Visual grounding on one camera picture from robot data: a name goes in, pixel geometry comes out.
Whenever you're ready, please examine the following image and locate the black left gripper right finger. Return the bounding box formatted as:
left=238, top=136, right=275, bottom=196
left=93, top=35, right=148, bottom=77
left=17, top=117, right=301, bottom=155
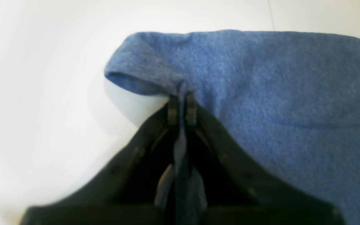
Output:
left=185, top=93, right=344, bottom=225

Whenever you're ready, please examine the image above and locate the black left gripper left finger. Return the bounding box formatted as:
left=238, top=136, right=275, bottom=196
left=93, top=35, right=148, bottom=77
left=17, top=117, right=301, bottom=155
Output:
left=21, top=96, right=178, bottom=225

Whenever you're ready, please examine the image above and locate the blue T-shirt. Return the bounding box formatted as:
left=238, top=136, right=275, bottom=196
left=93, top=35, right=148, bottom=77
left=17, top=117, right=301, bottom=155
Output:
left=105, top=30, right=360, bottom=225

